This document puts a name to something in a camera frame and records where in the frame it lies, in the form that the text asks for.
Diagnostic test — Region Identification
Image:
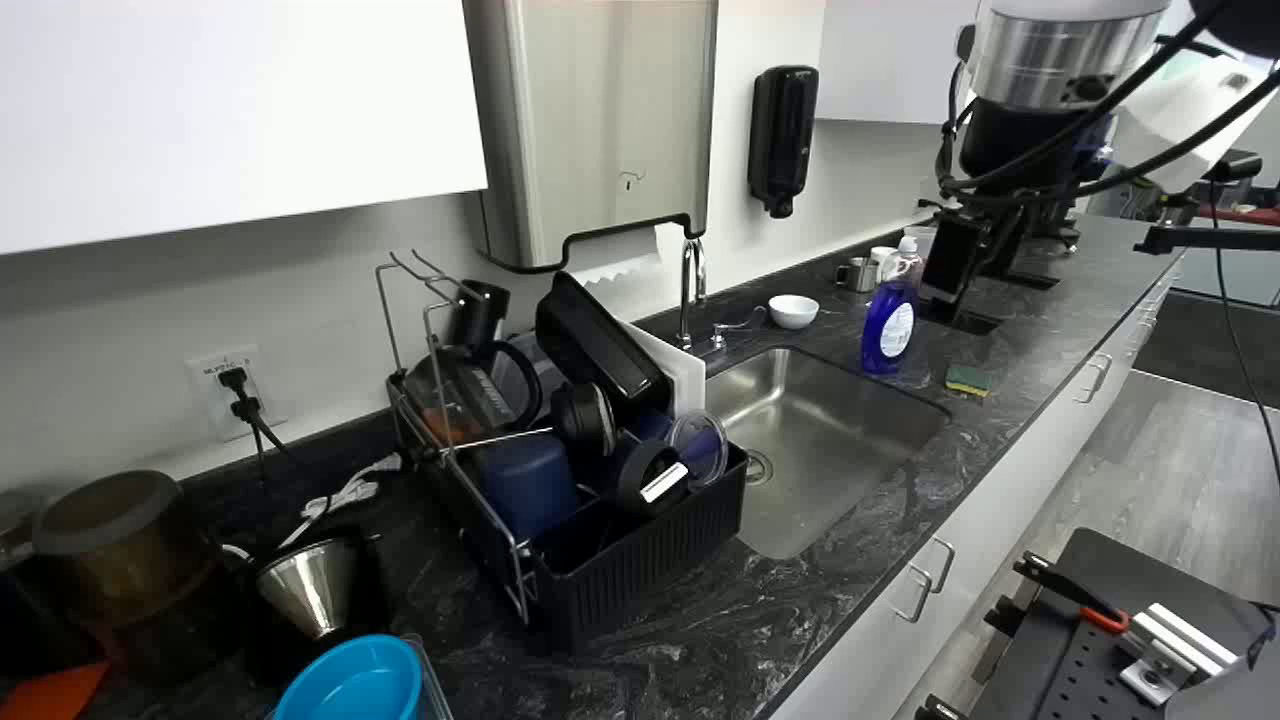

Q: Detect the brown lidded pot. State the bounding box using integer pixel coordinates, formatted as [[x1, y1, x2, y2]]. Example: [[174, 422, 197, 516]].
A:
[[26, 469, 223, 636]]

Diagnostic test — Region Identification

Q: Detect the red handled tool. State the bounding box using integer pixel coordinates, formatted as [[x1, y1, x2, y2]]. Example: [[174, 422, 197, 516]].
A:
[[1009, 548, 1131, 640]]

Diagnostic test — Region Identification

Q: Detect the white paper towel sheet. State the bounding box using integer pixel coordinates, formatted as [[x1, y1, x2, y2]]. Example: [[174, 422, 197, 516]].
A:
[[548, 217, 686, 297]]

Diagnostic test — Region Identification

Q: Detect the clear glass bowl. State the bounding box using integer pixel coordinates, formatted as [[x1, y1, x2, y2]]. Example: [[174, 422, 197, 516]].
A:
[[663, 408, 730, 486]]

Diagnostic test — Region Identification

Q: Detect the dark blue cup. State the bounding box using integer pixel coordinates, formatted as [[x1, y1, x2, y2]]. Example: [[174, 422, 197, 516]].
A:
[[470, 432, 584, 544]]

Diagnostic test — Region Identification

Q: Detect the white mug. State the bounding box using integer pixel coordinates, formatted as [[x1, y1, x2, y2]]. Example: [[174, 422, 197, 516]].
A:
[[866, 241, 906, 289]]

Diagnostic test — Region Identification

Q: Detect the black tumbler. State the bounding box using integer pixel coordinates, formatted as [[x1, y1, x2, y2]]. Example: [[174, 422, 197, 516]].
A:
[[434, 276, 517, 363]]

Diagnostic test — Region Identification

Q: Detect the black wall soap dispenser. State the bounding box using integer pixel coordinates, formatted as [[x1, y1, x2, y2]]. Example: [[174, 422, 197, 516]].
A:
[[745, 59, 824, 223]]

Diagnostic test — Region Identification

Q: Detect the white upper cabinet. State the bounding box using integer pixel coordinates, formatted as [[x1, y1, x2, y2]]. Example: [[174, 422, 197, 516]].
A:
[[0, 0, 490, 262], [817, 0, 992, 133]]

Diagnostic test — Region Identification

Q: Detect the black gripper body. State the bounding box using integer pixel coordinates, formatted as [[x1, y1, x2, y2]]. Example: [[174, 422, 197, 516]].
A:
[[956, 100, 1111, 232]]

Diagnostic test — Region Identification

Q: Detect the chrome wire rack frame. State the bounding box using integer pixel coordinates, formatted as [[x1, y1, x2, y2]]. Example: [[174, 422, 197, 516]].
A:
[[372, 247, 554, 632]]

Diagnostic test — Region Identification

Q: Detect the white wall outlet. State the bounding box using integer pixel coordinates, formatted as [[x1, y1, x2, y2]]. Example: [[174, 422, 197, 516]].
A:
[[185, 342, 267, 432]]

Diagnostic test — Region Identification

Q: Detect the black lid with white label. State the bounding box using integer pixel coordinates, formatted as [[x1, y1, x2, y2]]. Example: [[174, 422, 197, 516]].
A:
[[612, 432, 701, 522]]

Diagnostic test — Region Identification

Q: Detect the steel paper towel dispenser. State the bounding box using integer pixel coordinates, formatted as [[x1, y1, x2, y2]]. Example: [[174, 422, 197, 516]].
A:
[[461, 0, 723, 276]]

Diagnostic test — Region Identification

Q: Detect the small white bowl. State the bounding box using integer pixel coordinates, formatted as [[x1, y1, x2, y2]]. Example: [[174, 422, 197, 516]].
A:
[[762, 291, 824, 331]]

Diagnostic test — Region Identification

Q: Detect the green yellow sponge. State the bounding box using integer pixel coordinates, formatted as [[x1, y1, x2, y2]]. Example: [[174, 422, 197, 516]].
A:
[[940, 363, 995, 405]]

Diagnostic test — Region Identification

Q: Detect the white plastic utensil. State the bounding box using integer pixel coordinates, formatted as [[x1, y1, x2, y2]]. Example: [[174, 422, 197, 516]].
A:
[[271, 456, 403, 554]]

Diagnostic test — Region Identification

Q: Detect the black power plug cable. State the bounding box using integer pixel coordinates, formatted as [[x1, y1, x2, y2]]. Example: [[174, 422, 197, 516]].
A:
[[214, 363, 293, 462]]

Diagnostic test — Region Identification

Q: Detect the white cutting board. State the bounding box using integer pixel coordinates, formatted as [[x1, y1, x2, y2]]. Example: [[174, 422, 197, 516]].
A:
[[620, 317, 713, 423]]

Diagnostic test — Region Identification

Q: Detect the orange flat item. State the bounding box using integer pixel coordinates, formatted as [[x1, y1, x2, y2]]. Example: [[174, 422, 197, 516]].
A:
[[0, 656, 113, 720]]

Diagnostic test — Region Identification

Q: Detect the stainless steel sink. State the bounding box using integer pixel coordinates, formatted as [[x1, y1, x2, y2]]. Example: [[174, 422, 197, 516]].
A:
[[697, 342, 952, 568]]

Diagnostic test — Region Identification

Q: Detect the black plastic dish rack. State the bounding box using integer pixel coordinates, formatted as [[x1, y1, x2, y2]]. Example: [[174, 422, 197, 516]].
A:
[[382, 363, 752, 656]]

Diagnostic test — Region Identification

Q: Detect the light blue bowl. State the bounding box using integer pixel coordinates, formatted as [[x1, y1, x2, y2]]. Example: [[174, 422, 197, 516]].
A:
[[267, 632, 433, 720]]

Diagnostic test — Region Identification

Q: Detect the chrome faucet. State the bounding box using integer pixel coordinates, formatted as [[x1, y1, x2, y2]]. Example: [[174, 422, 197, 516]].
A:
[[673, 232, 730, 362]]

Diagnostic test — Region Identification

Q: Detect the black round lid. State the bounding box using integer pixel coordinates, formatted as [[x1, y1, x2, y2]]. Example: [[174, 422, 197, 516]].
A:
[[548, 382, 620, 462]]

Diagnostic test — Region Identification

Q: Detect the clear pitcher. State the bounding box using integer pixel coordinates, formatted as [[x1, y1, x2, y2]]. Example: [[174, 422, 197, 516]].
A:
[[397, 331, 541, 454]]

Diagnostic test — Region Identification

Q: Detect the steel cone funnel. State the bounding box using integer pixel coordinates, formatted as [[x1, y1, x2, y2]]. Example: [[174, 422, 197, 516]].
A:
[[253, 532, 363, 643]]

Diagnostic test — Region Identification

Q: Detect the white base cabinet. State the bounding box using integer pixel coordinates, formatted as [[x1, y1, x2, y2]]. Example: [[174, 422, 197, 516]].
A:
[[768, 263, 1182, 720]]

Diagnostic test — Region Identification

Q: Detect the black tool cart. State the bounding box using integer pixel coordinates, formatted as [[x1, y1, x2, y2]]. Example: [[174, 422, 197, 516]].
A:
[[915, 523, 1280, 720]]

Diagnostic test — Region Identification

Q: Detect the blue dish soap bottle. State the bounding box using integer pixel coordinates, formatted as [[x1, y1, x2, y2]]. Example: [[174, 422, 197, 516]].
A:
[[855, 253, 924, 382]]

